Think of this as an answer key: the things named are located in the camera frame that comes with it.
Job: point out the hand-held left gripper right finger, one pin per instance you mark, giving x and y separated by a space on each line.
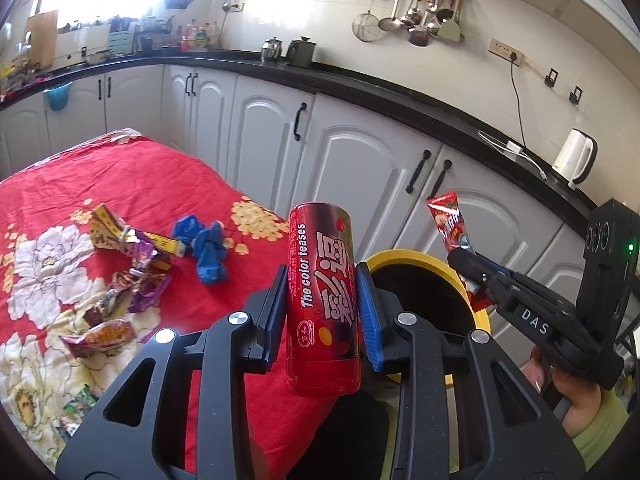
369 320

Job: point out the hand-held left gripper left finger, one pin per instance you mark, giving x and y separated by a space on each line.
274 320

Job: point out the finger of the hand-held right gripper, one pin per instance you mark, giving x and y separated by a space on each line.
480 270

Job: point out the red cylindrical candy can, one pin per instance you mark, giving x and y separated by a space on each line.
322 300

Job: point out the red snack stick packet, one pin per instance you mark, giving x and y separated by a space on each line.
447 225

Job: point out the yellow rimmed trash bin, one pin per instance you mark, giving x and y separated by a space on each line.
415 257

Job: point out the person's right forearm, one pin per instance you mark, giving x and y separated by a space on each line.
607 435

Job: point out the person's right hand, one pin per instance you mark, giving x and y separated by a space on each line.
587 405

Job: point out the blue crumpled plastic bag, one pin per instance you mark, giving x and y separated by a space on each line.
205 255

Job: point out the white electric kettle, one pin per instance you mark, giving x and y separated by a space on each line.
575 157

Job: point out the purple snack wrapper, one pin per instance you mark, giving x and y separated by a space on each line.
147 270

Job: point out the red floral blanket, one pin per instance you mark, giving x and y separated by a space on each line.
200 185

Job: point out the brown foil snack wrapper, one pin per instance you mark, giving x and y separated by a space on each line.
105 305

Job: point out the row of white base cabinets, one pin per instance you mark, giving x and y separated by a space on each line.
350 150

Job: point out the orange snack packet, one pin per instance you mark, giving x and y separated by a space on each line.
102 337

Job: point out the yellow striped snack wrapper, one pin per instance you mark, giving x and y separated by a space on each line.
107 225

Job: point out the black kitchen countertop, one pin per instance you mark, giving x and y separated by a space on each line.
400 95

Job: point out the green printed snack packet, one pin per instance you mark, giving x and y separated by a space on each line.
80 410

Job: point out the large dark ladle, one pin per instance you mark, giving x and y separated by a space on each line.
419 36

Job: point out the dark slotted spoon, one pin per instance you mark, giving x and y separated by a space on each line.
444 14

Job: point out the steel ladle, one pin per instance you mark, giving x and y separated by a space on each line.
389 22

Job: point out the steel serving spoon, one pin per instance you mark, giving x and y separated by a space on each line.
412 15

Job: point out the dark lidded pot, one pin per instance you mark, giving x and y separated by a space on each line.
300 52

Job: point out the steel mesh strainer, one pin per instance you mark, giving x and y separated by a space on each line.
369 25

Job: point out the steel teapot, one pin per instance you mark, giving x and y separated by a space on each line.
271 51

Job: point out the group of condiment bottles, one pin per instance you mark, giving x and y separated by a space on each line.
200 37

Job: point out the blue hanging container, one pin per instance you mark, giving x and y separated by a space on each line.
56 99

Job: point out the teal utensil box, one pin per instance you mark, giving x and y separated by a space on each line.
122 43

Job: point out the wooden cutting board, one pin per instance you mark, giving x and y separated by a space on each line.
41 40

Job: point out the black wall hook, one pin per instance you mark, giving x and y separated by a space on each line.
551 79
576 96

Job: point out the beige wall power strip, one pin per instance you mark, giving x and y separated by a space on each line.
505 51

